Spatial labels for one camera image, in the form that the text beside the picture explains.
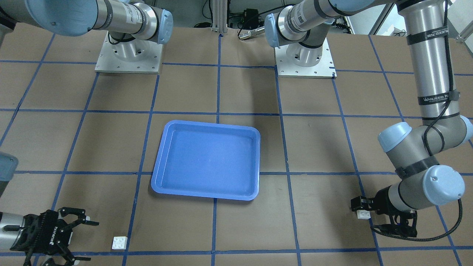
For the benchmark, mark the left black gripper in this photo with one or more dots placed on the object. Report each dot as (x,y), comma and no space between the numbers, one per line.
(387,197)

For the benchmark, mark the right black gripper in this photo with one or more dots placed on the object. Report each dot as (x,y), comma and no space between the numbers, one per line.
(41,234)

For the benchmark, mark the white block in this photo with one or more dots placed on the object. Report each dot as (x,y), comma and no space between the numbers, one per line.
(363,214)
(119,243)

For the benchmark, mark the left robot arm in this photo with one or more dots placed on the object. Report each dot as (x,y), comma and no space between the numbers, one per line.
(424,181)

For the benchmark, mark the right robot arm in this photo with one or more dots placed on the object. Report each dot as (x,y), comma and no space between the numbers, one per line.
(136,33)

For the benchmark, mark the blue plastic tray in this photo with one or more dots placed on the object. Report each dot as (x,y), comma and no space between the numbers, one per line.
(209,160)

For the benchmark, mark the silver metal cylinder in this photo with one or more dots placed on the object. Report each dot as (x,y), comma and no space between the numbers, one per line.
(251,33)

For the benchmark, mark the aluminium frame post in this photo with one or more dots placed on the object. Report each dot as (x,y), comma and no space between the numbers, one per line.
(219,16)

